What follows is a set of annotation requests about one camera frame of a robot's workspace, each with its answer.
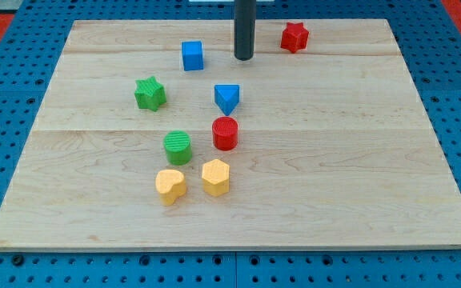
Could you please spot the green cylinder block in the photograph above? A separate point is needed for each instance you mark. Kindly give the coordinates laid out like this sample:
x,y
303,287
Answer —
x,y
177,145

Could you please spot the wooden board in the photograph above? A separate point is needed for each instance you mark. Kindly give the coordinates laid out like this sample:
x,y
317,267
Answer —
x,y
335,149

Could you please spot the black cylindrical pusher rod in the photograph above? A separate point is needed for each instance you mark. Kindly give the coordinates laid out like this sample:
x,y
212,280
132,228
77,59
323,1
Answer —
x,y
244,29

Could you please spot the green star block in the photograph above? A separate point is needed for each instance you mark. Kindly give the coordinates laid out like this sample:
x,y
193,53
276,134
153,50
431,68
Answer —
x,y
149,94

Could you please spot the blue cube block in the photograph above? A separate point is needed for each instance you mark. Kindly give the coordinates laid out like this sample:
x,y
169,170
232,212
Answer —
x,y
192,55

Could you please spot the yellow hexagon block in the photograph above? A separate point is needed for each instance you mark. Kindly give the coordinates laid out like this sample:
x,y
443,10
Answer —
x,y
216,177

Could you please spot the red star block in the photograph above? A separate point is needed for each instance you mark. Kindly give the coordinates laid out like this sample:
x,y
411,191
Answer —
x,y
294,37

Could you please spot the blue triangle block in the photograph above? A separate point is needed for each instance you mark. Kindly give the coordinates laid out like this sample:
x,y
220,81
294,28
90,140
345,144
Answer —
x,y
227,97

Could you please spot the red cylinder block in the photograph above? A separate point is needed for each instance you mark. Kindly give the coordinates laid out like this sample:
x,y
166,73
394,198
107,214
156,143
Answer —
x,y
225,133

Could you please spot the yellow heart block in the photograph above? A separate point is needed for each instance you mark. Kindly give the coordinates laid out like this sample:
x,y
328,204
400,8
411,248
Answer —
x,y
170,185

